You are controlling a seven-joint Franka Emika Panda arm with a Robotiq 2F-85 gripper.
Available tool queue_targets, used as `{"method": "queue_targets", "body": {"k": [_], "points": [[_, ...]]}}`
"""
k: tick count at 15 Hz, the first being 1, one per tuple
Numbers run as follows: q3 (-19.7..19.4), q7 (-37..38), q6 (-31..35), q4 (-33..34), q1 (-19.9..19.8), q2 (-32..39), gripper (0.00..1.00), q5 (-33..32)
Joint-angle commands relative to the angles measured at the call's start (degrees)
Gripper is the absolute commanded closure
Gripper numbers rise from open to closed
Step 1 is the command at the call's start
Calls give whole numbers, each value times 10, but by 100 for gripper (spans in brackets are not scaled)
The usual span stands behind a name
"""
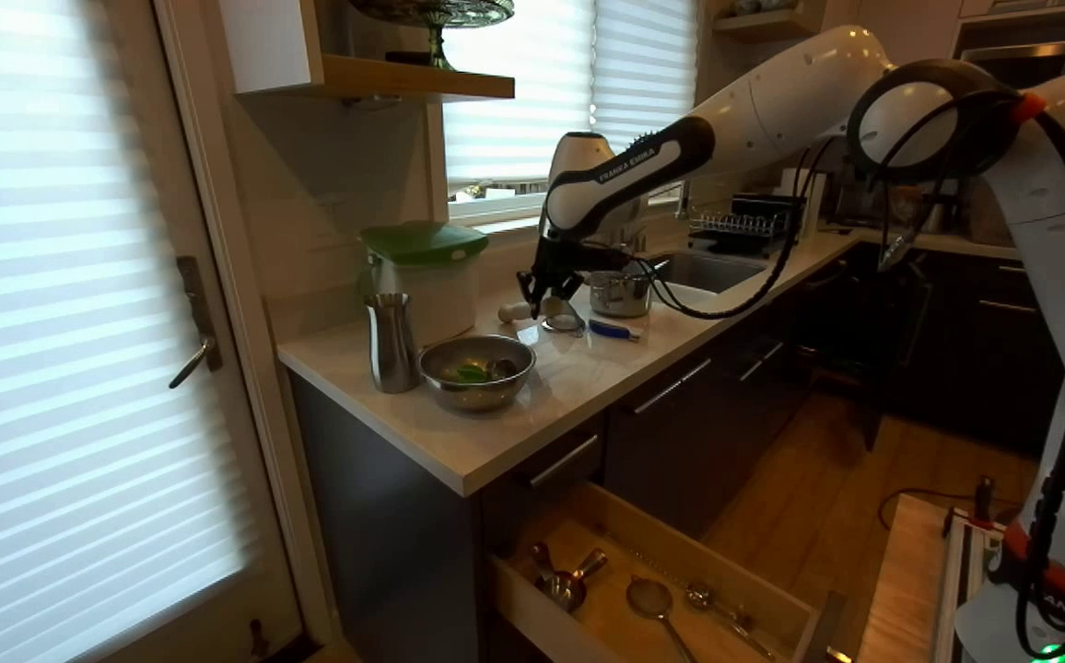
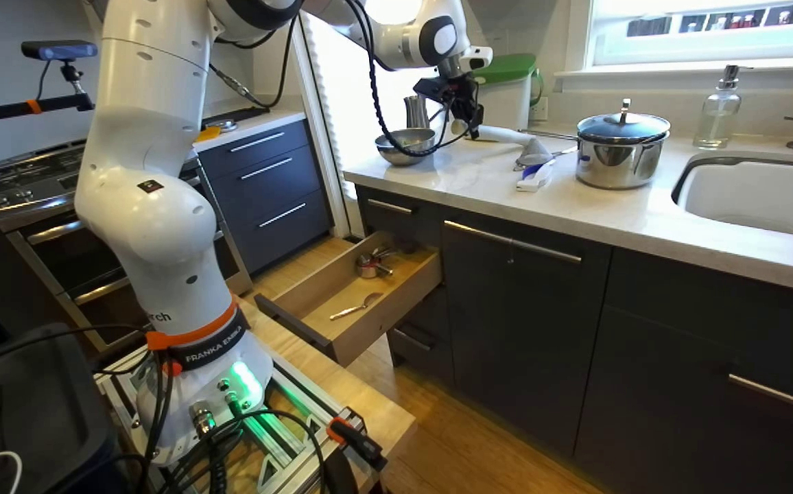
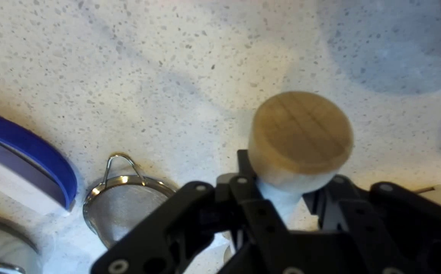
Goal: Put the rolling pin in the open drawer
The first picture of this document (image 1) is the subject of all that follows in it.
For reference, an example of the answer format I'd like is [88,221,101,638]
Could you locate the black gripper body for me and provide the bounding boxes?
[529,234,639,307]

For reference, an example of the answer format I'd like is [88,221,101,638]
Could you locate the dark closed drawer front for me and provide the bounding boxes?
[518,421,611,509]

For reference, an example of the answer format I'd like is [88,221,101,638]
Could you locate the dark cabinet drawer stack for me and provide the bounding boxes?
[720,299,810,471]

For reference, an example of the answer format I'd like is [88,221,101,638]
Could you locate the open wooden drawer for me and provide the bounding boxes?
[488,480,827,663]

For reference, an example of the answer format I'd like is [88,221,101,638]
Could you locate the white container green lid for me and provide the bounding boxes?
[358,221,493,355]

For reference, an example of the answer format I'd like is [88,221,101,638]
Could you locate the green food piece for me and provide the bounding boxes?
[445,355,507,388]

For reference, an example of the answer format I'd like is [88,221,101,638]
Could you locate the metal mixing bowl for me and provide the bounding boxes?
[417,333,540,416]

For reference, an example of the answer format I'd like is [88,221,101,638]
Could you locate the kitchen sink basin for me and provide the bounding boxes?
[663,245,776,299]

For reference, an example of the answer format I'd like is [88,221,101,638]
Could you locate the stainless steel canister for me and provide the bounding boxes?
[363,250,419,396]

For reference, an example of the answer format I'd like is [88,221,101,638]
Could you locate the dark cabinet door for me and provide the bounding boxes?
[602,344,736,538]

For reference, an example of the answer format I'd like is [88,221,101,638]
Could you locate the wide white window blind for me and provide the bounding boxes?
[439,0,598,191]

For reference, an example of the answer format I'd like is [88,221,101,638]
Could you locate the black dish rack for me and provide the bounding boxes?
[688,191,806,258]

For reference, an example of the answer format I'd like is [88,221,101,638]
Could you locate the narrow white window blind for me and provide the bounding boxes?
[588,0,701,206]

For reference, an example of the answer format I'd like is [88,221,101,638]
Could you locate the glass cake stand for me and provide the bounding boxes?
[346,0,521,69]

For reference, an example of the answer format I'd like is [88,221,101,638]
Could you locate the small metal strainer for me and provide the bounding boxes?
[625,576,701,663]

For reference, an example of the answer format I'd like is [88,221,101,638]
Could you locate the wooden corner shelf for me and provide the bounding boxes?
[713,0,831,36]

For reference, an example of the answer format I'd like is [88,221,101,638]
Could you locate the metal spoon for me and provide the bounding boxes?
[681,583,781,659]

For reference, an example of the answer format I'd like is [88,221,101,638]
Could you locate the dark lower cabinets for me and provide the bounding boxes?
[911,250,1065,457]

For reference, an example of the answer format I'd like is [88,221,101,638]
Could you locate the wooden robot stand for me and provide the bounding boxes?
[854,490,966,663]

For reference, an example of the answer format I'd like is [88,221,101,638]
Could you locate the large white door blind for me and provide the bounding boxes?
[0,0,252,663]

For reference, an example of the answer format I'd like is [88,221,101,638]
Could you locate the blue handled utensil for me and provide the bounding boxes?
[588,317,645,344]

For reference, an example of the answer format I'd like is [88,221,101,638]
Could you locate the wooden wall shelf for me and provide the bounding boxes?
[314,53,521,104]

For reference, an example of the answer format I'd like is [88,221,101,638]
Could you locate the metal door handle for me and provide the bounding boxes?
[165,255,224,395]

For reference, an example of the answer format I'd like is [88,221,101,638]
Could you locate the white wall cabinet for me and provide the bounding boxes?
[213,0,330,99]

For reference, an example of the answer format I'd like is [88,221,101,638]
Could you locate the metal mounting rail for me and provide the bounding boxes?
[932,509,1009,663]

